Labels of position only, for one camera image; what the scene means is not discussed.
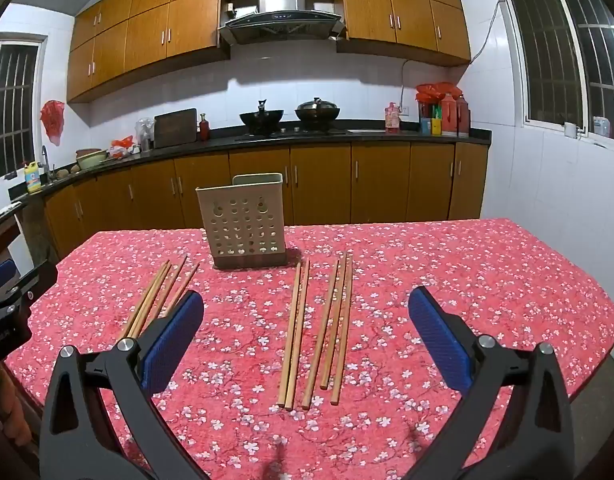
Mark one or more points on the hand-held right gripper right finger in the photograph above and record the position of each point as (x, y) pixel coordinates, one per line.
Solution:
(439, 340)

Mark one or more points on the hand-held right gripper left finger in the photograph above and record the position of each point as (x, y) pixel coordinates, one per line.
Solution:
(172, 340)

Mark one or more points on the wooden chopstick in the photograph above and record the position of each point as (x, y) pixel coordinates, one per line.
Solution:
(147, 292)
(331, 325)
(187, 282)
(290, 335)
(154, 294)
(177, 277)
(296, 345)
(336, 325)
(342, 335)

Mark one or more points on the beige perforated chopstick holder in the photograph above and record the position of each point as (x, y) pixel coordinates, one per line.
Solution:
(237, 230)

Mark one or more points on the person's left hand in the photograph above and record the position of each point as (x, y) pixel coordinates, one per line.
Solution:
(9, 405)

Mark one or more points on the white rag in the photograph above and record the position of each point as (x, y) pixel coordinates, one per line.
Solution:
(2, 210)

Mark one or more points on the red floral tablecloth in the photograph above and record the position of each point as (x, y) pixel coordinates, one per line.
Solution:
(387, 285)

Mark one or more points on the yellow detergent bottle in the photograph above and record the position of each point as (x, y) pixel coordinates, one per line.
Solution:
(33, 177)

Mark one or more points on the metal faucet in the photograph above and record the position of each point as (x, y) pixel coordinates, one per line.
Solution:
(45, 160)

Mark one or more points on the green basin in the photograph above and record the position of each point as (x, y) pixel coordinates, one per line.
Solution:
(92, 159)

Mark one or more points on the red and white plastic bag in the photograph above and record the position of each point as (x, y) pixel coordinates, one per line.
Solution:
(122, 147)

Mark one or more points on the wooden base cabinets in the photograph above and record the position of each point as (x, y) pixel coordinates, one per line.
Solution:
(377, 180)

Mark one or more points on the barred window by sink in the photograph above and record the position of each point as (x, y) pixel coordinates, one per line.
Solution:
(12, 105)

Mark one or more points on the clear plastic bag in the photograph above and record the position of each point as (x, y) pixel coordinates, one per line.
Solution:
(144, 132)

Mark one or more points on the black kitchen countertop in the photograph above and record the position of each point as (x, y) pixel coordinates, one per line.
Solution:
(412, 136)

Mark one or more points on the dark wooden cutting board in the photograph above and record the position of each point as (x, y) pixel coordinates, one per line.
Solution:
(174, 127)

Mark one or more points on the yellow box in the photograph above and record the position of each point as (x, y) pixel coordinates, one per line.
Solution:
(436, 127)

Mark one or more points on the red glass bottle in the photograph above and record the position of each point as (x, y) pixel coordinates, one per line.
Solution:
(204, 129)

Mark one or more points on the blue box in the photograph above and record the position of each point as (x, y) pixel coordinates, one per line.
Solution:
(425, 126)

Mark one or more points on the pink plastic bottle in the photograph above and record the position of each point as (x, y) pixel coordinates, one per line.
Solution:
(392, 118)

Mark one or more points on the green bottle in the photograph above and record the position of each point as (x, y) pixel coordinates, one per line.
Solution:
(435, 112)

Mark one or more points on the gas stove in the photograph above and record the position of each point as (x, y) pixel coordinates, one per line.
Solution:
(292, 132)

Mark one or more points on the white cup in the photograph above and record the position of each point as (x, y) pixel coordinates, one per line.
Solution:
(570, 130)

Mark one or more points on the red plastic bag on thermos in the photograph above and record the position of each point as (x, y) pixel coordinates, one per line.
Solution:
(437, 92)

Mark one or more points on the black wok with lid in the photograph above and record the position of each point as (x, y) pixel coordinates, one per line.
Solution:
(317, 111)

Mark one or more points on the large barred window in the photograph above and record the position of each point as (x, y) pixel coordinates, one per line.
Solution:
(552, 50)

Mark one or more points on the red plastic bag on wall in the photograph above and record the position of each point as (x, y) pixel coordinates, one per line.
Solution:
(53, 120)

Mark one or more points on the wooden wall cabinets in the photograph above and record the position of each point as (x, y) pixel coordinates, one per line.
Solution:
(147, 35)

